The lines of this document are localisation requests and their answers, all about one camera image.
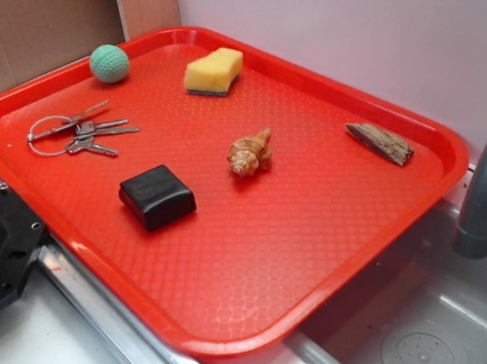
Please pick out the brown spiral seashell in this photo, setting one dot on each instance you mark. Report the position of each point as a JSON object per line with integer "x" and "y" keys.
{"x": 250, "y": 154}

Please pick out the red plastic tray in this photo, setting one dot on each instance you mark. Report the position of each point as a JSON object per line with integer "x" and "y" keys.
{"x": 260, "y": 253}

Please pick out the black rectangular block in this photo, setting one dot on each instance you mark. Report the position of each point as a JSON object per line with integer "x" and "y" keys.
{"x": 157, "y": 198}

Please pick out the yellow sponge with dark pad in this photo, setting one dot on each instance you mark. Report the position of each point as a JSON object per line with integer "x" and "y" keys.
{"x": 215, "y": 73}

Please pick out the brown wood piece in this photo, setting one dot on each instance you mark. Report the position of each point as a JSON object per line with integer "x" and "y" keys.
{"x": 390, "y": 146}

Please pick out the green dimpled ball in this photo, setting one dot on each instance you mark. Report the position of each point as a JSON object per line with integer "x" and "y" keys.
{"x": 109, "y": 64}

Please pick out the grey sink basin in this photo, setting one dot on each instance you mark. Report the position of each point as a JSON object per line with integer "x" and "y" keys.
{"x": 417, "y": 302}

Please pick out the silver keys on ring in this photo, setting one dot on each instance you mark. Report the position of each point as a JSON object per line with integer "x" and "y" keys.
{"x": 84, "y": 131}

